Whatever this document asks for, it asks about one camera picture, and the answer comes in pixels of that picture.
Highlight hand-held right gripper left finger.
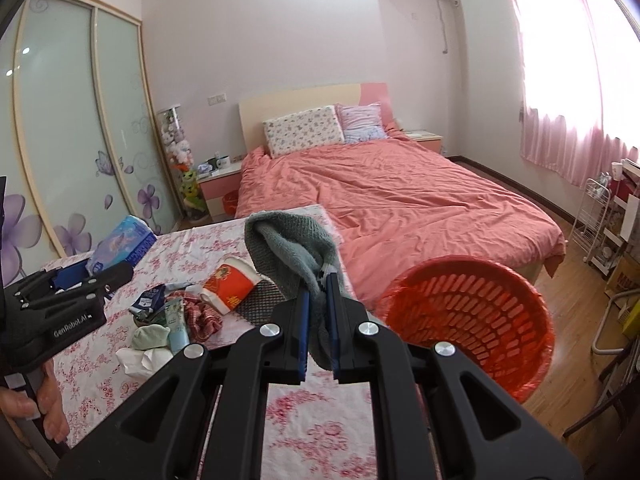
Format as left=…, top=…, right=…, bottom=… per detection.
left=52, top=287, right=311, bottom=480

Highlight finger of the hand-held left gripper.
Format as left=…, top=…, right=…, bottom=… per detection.
left=75, top=262, right=135, bottom=302
left=5, top=266, right=91, bottom=308

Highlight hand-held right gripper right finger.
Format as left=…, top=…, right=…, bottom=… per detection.
left=325, top=270, right=586, bottom=480

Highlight pale green face mask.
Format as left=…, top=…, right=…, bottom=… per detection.
left=131, top=323, right=172, bottom=352

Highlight grey towel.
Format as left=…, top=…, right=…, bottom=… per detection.
left=244, top=210, right=342, bottom=372

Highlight red paper cup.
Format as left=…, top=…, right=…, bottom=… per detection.
left=201, top=256, right=262, bottom=315

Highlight red checked cloth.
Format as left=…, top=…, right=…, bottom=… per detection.
left=181, top=291, right=224, bottom=347

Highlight red plastic laundry basket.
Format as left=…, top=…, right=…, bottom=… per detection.
left=376, top=255, right=557, bottom=407

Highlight person's left hand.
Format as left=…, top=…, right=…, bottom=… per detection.
left=0, top=360, right=71, bottom=445

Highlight blue tissue pack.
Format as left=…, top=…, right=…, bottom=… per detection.
left=86, top=215, right=157, bottom=277

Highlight small blue packet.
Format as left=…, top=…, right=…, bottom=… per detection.
left=129, top=284, right=167, bottom=317

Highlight dark mesh pouch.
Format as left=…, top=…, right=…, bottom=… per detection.
left=234, top=280, right=283, bottom=327

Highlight pink floral tablecloth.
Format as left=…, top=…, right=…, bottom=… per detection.
left=40, top=204, right=446, bottom=480

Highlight green cosmetic tube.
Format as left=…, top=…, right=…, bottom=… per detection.
left=166, top=299, right=192, bottom=356

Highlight white crumpled tissue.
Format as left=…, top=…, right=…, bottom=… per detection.
left=116, top=347, right=175, bottom=377

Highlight clear tube of plush toys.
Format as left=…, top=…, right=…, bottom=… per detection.
left=156, top=104, right=209, bottom=224

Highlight pink nightstand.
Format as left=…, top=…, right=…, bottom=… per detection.
left=196, top=165, right=244, bottom=222

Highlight bed with salmon cover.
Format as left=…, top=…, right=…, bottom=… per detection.
left=234, top=127, right=569, bottom=282

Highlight wardrobe with flower glass doors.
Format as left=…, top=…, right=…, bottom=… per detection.
left=0, top=0, right=182, bottom=281

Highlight white floral pillow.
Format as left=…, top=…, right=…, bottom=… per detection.
left=262, top=105, right=346, bottom=159

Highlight pink striped pillow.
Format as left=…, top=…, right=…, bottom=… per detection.
left=335, top=102, right=389, bottom=144

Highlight pale nightstand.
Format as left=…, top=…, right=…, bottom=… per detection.
left=402, top=130, right=445, bottom=157

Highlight wooden headboard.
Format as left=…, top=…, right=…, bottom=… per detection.
left=238, top=82, right=397, bottom=159

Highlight yellow box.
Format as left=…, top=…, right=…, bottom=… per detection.
left=619, top=299, right=640, bottom=337

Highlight white storage trolley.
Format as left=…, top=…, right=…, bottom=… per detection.
left=587, top=159, right=640, bottom=283

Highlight white air conditioner pipe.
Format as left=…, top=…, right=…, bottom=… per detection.
left=436, top=0, right=462, bottom=56

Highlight pink curtain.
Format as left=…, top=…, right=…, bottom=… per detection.
left=492, top=0, right=640, bottom=190

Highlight white tube chair frame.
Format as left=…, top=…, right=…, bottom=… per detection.
left=591, top=291, right=640, bottom=357

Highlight white wire rack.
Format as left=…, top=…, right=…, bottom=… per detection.
left=570, top=177, right=614, bottom=267

